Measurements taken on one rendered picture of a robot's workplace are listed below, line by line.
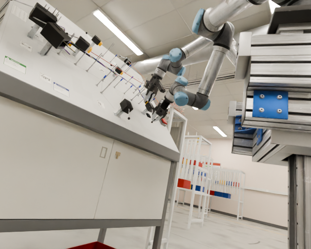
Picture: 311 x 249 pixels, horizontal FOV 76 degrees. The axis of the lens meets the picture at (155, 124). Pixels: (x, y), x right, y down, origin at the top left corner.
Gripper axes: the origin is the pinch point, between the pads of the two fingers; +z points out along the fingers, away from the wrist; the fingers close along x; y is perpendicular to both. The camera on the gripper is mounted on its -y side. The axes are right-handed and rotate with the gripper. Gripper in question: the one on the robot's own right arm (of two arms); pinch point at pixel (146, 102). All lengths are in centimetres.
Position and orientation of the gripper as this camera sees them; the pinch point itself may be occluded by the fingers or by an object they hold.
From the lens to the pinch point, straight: 144.6
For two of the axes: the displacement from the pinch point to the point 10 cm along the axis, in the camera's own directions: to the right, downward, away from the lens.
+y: -6.9, -4.3, 5.8
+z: -4.7, 8.8, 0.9
